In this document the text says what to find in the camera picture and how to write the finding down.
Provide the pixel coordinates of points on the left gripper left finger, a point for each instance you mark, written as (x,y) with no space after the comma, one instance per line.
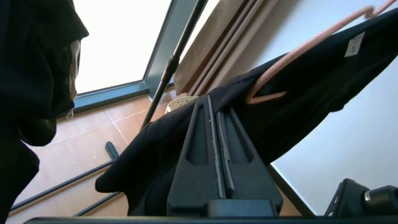
(192,186)

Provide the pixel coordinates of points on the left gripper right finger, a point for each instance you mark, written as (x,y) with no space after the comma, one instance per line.
(255,186)

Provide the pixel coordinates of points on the black T-shirt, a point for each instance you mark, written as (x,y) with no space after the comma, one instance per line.
(311,77)

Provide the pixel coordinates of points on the pink clothes hanger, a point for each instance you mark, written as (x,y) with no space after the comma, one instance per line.
(304,46)

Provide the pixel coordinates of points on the black shorts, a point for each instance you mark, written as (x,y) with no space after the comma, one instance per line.
(31,77)

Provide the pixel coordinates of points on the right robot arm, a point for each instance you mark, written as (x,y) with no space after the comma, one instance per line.
(379,199)

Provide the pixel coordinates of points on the white laundry basket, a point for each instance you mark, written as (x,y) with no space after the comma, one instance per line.
(180,101)

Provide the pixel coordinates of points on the black clothes rack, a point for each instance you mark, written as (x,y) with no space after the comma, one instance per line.
(169,70)

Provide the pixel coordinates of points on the brown curtain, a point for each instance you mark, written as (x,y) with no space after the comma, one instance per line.
(214,40)

